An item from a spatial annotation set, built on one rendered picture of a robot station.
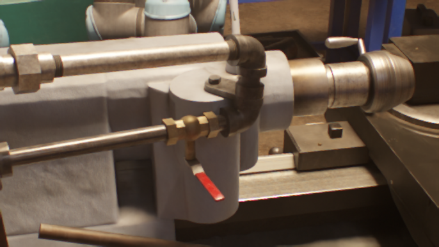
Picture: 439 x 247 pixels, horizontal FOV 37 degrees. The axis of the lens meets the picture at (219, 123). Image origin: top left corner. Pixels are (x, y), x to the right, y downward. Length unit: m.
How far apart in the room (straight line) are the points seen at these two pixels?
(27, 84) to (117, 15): 0.84
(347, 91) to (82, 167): 0.37
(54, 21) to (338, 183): 0.98
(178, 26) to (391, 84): 0.52
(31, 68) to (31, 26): 1.26
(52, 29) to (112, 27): 0.45
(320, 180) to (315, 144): 0.07
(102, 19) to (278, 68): 0.65
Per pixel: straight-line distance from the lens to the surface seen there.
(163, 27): 1.31
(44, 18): 1.87
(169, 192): 0.84
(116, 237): 0.77
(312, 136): 1.26
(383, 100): 0.95
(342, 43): 1.24
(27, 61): 0.62
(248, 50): 0.72
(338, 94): 0.93
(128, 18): 1.45
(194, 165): 0.75
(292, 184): 1.19
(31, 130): 0.83
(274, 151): 1.59
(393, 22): 3.01
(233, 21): 0.83
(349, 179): 1.22
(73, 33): 1.90
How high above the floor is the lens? 1.51
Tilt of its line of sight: 29 degrees down
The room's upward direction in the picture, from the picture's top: straight up
